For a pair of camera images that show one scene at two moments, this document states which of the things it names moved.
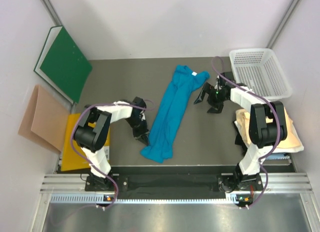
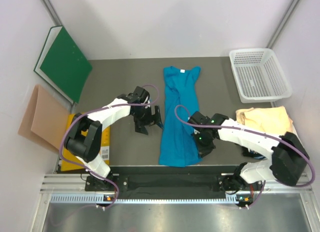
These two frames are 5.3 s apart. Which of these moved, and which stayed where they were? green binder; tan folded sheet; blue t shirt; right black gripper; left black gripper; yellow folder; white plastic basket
Moved: right black gripper; left black gripper; blue t shirt
Stayed: yellow folder; tan folded sheet; green binder; white plastic basket
